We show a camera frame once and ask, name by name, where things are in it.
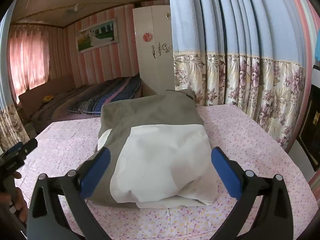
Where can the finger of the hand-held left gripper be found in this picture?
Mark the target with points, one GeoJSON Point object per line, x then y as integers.
{"type": "Point", "coordinates": [22, 148]}

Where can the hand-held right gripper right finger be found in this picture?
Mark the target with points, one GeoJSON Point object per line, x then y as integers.
{"type": "Point", "coordinates": [225, 172]}

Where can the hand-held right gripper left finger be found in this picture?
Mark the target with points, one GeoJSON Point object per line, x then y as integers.
{"type": "Point", "coordinates": [96, 172]}

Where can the olive and white jacket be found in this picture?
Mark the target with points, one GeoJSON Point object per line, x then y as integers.
{"type": "Point", "coordinates": [155, 155]}

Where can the person's left hand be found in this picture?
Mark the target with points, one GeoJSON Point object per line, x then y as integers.
{"type": "Point", "coordinates": [17, 200]}

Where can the narrow blue floral curtain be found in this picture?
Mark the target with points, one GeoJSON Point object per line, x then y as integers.
{"type": "Point", "coordinates": [12, 125]}

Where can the pink floral bedsheet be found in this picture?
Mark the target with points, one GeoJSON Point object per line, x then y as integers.
{"type": "Point", "coordinates": [250, 142]}

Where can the brown bed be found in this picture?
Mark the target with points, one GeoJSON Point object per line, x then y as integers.
{"type": "Point", "coordinates": [50, 110]}

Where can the small yellow object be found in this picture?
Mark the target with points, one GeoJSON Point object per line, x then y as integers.
{"type": "Point", "coordinates": [48, 99]}

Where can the striped blue pink blanket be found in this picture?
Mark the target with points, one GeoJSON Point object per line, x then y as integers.
{"type": "Point", "coordinates": [110, 97]}

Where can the pink curtain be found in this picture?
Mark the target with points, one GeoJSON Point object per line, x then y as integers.
{"type": "Point", "coordinates": [27, 60]}

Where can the dark cabinet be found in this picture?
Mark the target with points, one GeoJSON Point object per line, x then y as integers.
{"type": "Point", "coordinates": [311, 117]}

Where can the white wardrobe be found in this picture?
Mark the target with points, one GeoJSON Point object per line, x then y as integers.
{"type": "Point", "coordinates": [152, 67]}

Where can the wide blue floral curtain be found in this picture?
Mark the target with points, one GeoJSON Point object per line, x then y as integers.
{"type": "Point", "coordinates": [237, 42]}

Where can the red round decal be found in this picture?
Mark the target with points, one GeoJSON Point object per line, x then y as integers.
{"type": "Point", "coordinates": [147, 37]}

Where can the framed wall picture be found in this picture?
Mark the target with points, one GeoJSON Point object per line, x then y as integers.
{"type": "Point", "coordinates": [97, 35]}

